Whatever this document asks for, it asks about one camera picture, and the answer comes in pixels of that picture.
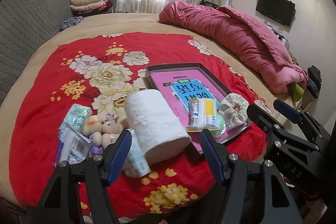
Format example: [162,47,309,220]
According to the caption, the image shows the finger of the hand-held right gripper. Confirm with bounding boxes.
[273,99,331,142]
[247,104,321,157]

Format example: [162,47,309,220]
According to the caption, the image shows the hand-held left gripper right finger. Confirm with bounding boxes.
[199,129,305,224]

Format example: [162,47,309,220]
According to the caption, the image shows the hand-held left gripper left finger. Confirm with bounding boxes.
[35,129,132,224]

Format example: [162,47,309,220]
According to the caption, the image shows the white green-print tissue pack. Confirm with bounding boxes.
[125,130,152,178]

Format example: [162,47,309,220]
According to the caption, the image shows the beige plush bear pair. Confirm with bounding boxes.
[82,113,124,151]

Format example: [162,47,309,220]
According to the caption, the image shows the green round puff sponge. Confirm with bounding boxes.
[210,114,231,136]

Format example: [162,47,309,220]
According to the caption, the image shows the cream floral scrunchie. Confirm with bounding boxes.
[219,93,250,133]

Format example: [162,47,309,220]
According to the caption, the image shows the purple and white wipe packet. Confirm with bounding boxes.
[56,123,92,165]

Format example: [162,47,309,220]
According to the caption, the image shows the yellow and white packet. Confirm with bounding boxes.
[197,98,218,132]

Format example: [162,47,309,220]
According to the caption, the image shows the mint patterned tissue pack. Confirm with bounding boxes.
[62,105,91,132]

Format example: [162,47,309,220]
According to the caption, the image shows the dark shallow tray box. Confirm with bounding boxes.
[145,63,253,155]

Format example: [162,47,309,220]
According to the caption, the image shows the green pillow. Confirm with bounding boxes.
[290,82,305,102]

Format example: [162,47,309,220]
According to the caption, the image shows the dark clothes on chair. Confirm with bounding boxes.
[307,65,322,98]

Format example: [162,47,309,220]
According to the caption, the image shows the white toilet paper roll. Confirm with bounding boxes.
[124,89,192,165]

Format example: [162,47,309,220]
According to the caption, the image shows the white cluttered cabinet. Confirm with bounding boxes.
[268,21,290,48]

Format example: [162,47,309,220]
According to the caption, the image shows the pink quilt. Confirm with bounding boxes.
[159,0,309,94]

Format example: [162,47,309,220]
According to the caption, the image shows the red floral blanket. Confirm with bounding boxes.
[20,32,276,216]

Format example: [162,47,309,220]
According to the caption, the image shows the beige bed sheet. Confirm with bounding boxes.
[0,13,310,214]

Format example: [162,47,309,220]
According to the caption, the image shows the blue-grey patterned cloth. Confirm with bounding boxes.
[59,17,84,31]

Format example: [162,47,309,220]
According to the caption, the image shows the folded clothes pile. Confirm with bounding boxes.
[70,0,105,12]

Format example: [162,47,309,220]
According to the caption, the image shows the grey quilted headboard cover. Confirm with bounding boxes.
[0,0,74,104]

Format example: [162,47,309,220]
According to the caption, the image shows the black wall television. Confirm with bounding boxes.
[256,0,296,27]

